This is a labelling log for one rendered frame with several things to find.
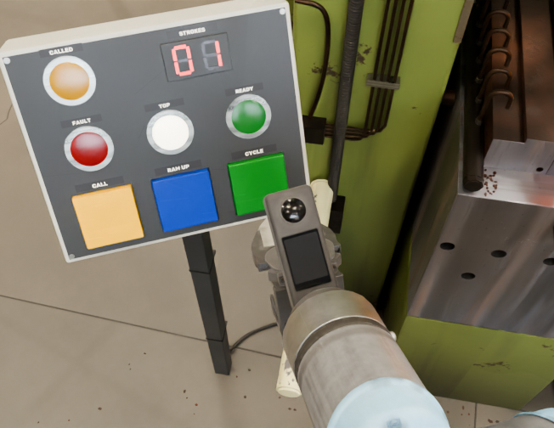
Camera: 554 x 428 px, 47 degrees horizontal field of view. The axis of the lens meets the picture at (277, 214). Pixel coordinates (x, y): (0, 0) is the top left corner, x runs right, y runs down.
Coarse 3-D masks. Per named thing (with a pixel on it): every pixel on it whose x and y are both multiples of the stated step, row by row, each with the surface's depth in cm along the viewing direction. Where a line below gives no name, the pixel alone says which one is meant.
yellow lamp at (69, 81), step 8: (64, 64) 72; (72, 64) 72; (56, 72) 72; (64, 72) 72; (72, 72) 73; (80, 72) 73; (56, 80) 73; (64, 80) 73; (72, 80) 73; (80, 80) 73; (88, 80) 74; (56, 88) 73; (64, 88) 73; (72, 88) 73; (80, 88) 74; (64, 96) 74; (72, 96) 74; (80, 96) 74
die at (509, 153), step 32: (512, 0) 109; (544, 0) 107; (512, 32) 105; (544, 32) 103; (512, 64) 101; (544, 64) 99; (544, 96) 95; (512, 128) 93; (544, 128) 92; (512, 160) 95; (544, 160) 94
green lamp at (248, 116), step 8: (240, 104) 79; (248, 104) 79; (256, 104) 79; (232, 112) 79; (240, 112) 79; (248, 112) 80; (256, 112) 80; (264, 112) 80; (232, 120) 80; (240, 120) 80; (248, 120) 80; (256, 120) 80; (264, 120) 81; (240, 128) 80; (248, 128) 80; (256, 128) 81
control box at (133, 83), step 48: (240, 0) 80; (0, 48) 73; (48, 48) 71; (96, 48) 73; (144, 48) 74; (192, 48) 75; (240, 48) 76; (288, 48) 78; (48, 96) 74; (96, 96) 75; (144, 96) 76; (192, 96) 77; (240, 96) 79; (288, 96) 80; (48, 144) 76; (144, 144) 79; (192, 144) 80; (240, 144) 82; (288, 144) 83; (48, 192) 79; (144, 192) 81; (144, 240) 84
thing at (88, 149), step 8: (80, 136) 76; (88, 136) 76; (96, 136) 77; (72, 144) 76; (80, 144) 76; (88, 144) 77; (96, 144) 77; (104, 144) 77; (72, 152) 77; (80, 152) 77; (88, 152) 77; (96, 152) 77; (104, 152) 78; (80, 160) 77; (88, 160) 78; (96, 160) 78
